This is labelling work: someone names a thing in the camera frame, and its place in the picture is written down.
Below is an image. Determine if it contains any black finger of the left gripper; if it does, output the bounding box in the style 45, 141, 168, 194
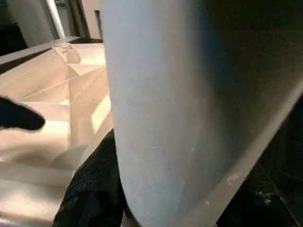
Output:
0, 97, 45, 131

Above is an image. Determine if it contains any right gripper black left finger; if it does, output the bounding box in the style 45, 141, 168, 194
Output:
53, 129, 127, 227

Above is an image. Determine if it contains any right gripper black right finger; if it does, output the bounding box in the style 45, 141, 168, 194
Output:
219, 156, 303, 227

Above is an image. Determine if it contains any white plastic table top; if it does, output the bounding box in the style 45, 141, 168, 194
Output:
0, 42, 125, 227

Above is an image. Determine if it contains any white plastic table leg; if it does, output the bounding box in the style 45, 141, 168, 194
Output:
99, 0, 303, 227

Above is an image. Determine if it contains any black work mat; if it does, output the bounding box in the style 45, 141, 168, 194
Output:
0, 45, 303, 227

